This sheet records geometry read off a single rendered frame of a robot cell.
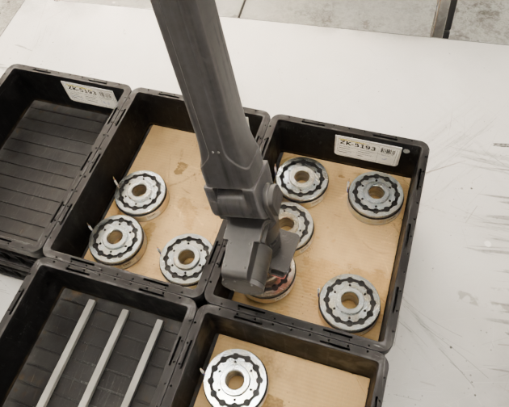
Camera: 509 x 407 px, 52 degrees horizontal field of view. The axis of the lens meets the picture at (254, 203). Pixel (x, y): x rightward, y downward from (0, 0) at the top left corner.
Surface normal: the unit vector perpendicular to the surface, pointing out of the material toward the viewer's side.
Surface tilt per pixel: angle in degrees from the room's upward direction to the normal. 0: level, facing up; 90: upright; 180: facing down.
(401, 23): 0
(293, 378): 0
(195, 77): 76
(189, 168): 0
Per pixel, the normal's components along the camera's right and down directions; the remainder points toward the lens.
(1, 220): -0.08, -0.51
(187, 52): -0.30, 0.68
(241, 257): -0.31, -0.40
